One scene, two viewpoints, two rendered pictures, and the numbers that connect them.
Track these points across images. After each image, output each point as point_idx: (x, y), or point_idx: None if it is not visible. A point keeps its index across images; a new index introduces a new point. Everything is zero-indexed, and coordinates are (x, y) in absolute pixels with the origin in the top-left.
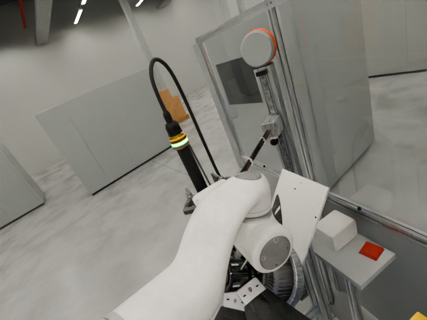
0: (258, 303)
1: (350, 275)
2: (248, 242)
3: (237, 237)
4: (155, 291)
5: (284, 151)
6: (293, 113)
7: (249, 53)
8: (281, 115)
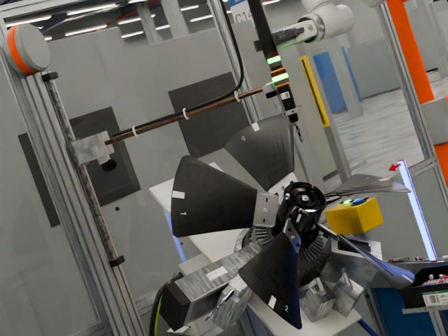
0: (335, 193)
1: None
2: (343, 7)
3: (338, 10)
4: None
5: (97, 207)
6: (51, 171)
7: (31, 48)
8: None
